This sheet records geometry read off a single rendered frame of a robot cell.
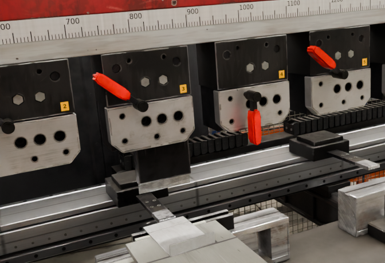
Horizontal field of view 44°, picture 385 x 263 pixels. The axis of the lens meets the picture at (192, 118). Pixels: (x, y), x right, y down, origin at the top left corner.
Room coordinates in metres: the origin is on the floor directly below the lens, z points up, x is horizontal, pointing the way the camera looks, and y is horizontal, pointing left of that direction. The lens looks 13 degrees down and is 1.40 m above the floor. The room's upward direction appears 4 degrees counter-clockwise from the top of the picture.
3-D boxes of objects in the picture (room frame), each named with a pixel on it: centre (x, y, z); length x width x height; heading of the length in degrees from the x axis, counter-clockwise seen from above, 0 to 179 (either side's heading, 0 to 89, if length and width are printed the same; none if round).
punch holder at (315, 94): (0.98, -0.29, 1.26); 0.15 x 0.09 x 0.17; 113
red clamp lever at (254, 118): (0.83, -0.11, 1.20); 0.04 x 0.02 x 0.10; 23
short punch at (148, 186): (0.83, 0.06, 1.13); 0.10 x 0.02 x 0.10; 113
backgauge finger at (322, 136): (1.19, -0.37, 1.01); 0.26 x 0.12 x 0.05; 23
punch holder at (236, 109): (0.90, -0.10, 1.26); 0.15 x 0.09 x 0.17; 113
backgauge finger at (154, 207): (0.98, 0.11, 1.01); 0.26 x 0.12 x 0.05; 23
